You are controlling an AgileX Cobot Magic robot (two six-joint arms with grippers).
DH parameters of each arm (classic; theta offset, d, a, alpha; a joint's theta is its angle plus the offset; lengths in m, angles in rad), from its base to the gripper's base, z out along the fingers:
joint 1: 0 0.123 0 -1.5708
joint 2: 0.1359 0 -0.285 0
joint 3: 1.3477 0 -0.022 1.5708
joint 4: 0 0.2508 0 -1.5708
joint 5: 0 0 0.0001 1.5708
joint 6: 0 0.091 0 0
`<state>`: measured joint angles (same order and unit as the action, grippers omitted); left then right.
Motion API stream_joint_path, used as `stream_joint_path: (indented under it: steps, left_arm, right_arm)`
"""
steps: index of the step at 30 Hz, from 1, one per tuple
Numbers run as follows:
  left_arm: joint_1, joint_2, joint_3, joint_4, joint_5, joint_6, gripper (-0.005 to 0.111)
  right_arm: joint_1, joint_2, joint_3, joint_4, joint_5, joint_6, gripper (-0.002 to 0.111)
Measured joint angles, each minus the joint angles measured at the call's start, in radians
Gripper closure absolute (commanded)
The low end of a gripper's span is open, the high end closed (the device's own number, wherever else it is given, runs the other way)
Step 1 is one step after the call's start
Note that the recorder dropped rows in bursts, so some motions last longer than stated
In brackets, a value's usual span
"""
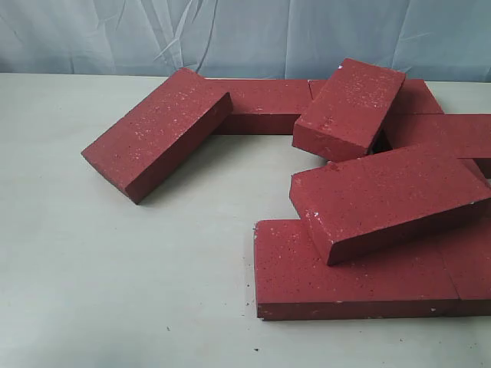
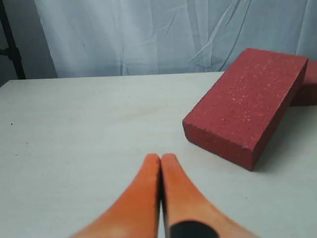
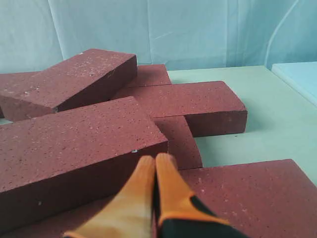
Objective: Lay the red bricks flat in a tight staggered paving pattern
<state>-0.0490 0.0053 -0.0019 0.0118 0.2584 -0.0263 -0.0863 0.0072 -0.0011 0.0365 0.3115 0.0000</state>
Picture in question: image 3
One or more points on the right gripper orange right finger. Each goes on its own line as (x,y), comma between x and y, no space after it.
(175,194)

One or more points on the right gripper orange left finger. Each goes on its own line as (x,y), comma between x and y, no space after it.
(129,214)

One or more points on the red brick moved to row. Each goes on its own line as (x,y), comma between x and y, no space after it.
(61,161)

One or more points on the red brick middle right row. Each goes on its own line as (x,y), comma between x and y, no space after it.
(181,143)

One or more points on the red brick row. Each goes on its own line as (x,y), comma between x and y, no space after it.
(210,108)
(181,143)

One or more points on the red brick back right row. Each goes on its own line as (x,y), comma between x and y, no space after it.
(210,108)

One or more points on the red brick back right corner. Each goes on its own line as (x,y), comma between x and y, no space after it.
(150,75)

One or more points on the red brick tilted on pile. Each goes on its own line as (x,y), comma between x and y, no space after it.
(90,77)

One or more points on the white backdrop curtain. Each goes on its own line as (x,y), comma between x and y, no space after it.
(181,34)

